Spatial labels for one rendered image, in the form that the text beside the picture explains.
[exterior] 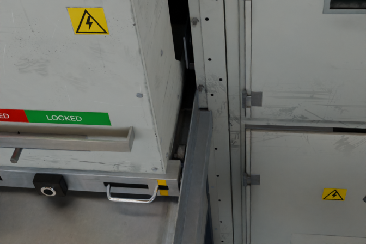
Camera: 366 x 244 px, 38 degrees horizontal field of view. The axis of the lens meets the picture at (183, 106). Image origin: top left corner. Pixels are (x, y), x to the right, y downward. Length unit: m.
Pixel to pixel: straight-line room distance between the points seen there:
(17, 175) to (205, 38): 0.49
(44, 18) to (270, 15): 0.45
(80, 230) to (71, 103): 0.29
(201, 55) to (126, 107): 0.29
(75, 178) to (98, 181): 0.05
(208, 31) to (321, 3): 0.24
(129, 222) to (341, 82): 0.54
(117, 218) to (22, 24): 0.46
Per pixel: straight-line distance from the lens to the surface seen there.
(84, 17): 0.82
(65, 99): 0.96
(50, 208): 1.18
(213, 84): 1.22
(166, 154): 1.06
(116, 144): 0.95
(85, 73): 0.90
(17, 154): 1.06
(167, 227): 1.09
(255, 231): 1.68
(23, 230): 1.17
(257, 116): 1.26
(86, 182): 1.12
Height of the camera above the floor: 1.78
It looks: 46 degrees down
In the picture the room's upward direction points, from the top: 7 degrees counter-clockwise
